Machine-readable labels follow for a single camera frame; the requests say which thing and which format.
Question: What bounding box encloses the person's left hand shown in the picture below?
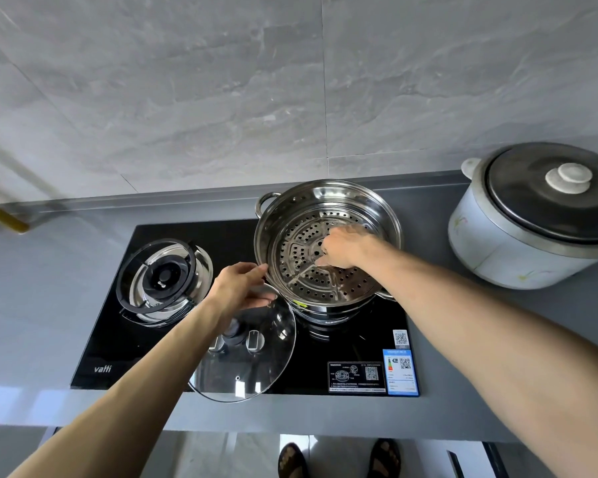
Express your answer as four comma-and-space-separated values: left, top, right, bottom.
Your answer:
207, 262, 280, 335

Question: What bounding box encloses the person's right hand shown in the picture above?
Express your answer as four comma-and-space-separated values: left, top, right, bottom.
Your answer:
314, 225, 382, 270

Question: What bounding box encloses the round glass pot lid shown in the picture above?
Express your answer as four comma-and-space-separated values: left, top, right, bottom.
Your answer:
188, 283, 298, 404

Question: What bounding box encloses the person's left forearm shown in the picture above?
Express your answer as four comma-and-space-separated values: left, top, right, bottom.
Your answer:
7, 299, 233, 478

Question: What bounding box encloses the person's right forearm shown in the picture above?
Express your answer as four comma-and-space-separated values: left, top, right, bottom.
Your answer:
359, 238, 598, 478

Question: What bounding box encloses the stainless steel steamer basket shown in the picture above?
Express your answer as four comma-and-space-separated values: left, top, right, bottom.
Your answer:
253, 179, 404, 314

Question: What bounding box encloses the stainless steel pot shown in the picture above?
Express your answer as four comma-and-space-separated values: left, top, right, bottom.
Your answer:
289, 288, 397, 340

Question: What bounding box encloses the black glass gas stove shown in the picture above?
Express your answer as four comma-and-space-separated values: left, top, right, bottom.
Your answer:
70, 219, 421, 398

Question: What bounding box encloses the gas burner with pan support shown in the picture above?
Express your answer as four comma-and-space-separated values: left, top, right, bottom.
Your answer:
115, 238, 214, 327

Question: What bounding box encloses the black instruction sticker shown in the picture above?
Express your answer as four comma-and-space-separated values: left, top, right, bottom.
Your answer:
327, 361, 387, 395

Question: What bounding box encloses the blue and white label sticker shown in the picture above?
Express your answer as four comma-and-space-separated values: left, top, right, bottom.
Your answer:
382, 349, 420, 397

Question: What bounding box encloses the person's left sandalled foot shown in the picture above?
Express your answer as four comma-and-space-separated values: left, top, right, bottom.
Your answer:
277, 442, 309, 478

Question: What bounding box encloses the person's sandalled foot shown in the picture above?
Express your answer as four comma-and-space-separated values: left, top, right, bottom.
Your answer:
277, 442, 309, 478
367, 438, 402, 478

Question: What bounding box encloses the white rice cooker body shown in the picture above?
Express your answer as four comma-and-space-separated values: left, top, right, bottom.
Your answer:
447, 157, 598, 290

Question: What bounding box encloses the person's right sandalled foot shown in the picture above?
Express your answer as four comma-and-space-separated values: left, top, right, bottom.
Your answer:
367, 438, 402, 478

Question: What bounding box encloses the dark rice cooker lid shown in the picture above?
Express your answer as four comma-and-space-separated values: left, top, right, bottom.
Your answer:
483, 142, 598, 245

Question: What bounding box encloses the gold metal bar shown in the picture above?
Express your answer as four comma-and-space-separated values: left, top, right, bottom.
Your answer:
0, 196, 31, 235

